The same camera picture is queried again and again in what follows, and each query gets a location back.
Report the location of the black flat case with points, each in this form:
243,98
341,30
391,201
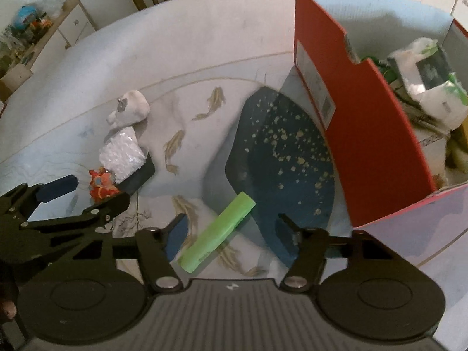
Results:
140,175

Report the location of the white green tissue pack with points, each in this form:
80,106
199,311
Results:
429,76

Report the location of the light green bag roll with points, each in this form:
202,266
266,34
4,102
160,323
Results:
215,234

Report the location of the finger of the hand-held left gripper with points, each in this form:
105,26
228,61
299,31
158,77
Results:
58,188
106,208

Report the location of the red cardboard box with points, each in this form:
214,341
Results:
365,128

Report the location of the person's left hand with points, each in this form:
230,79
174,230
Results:
8,309

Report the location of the red orange small toy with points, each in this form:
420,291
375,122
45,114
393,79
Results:
102,184

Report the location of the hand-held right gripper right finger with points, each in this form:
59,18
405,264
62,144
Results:
297,234

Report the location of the white bubble wrap bag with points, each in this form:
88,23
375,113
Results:
119,153

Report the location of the dark blue speckled plate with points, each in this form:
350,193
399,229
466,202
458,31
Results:
285,161

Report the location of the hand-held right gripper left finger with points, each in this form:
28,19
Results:
177,234

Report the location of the white plush figure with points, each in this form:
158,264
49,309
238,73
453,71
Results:
131,109

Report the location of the white drawer cabinet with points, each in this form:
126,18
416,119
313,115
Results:
47,44

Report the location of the pile of toys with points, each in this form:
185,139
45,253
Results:
25,29

